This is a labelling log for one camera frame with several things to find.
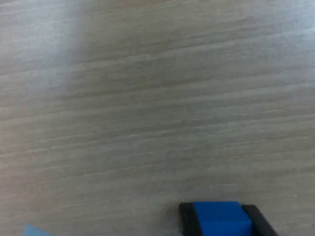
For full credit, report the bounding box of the blue cube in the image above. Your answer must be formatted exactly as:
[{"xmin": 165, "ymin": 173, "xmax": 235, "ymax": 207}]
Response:
[{"xmin": 192, "ymin": 201, "xmax": 253, "ymax": 236}]

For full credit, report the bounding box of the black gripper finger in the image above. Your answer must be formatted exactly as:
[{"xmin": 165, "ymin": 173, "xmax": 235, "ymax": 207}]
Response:
[
  {"xmin": 241, "ymin": 204, "xmax": 281, "ymax": 236},
  {"xmin": 179, "ymin": 202, "xmax": 205, "ymax": 236}
]

